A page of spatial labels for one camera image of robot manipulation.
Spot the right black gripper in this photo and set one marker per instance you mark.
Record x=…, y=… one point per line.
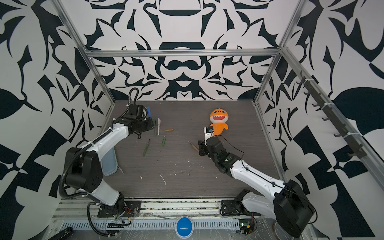
x=202, y=147

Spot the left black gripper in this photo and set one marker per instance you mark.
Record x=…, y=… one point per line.
x=151, y=124

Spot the green pen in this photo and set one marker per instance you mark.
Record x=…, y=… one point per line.
x=146, y=147
x=155, y=127

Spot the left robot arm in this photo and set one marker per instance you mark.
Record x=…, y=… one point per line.
x=83, y=172

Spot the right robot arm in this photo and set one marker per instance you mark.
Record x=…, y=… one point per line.
x=282, y=201

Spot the orange shark plush toy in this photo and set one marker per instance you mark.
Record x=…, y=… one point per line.
x=219, y=118

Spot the grey blue pencil case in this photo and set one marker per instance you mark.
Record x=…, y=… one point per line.
x=109, y=163

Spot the blue round button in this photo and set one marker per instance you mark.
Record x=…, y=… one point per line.
x=184, y=227

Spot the black device bottom left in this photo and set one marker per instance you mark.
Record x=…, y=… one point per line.
x=64, y=234

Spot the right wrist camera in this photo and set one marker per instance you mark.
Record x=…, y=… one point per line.
x=209, y=132

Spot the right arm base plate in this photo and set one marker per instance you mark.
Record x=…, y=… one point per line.
x=232, y=208

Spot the white cable duct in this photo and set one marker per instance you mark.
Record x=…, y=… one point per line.
x=153, y=224

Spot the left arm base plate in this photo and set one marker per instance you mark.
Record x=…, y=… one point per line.
x=125, y=210

